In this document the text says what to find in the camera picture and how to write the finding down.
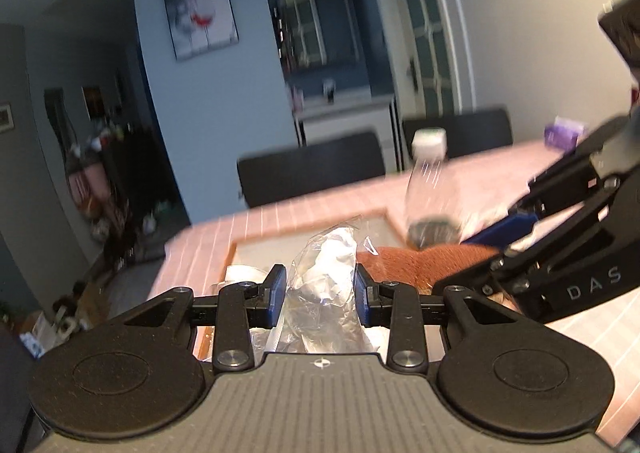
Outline clear plastic bag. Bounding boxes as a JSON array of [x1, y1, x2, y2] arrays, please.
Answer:
[[265, 224, 378, 355]]

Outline purple tissue pack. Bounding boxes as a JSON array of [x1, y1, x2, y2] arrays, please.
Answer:
[[544, 116, 588, 153]]

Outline orange storage box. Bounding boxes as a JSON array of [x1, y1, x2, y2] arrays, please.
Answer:
[[194, 215, 431, 373]]

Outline pink checked tablecloth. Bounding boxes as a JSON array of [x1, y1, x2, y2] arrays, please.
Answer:
[[151, 141, 639, 445]]

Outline clear plastic water bottle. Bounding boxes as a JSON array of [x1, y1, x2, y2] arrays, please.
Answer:
[[405, 128, 462, 249]]

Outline far black dining chair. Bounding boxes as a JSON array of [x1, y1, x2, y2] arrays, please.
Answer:
[[401, 106, 513, 158]]

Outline black dining chair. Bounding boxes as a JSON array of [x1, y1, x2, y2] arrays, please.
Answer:
[[401, 106, 513, 158], [236, 132, 385, 208]]

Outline near black dining chair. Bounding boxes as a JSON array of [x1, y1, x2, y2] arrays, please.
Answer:
[[236, 132, 385, 208]]

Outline white sideboard cabinet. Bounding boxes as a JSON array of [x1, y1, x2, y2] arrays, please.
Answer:
[[293, 95, 405, 174]]

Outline white glass panel door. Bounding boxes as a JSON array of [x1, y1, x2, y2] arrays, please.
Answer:
[[376, 0, 475, 117]]

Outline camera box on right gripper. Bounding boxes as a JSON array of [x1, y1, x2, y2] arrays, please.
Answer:
[[598, 0, 640, 80]]

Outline wine glass wall painting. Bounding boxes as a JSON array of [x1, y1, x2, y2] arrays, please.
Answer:
[[164, 0, 240, 61]]

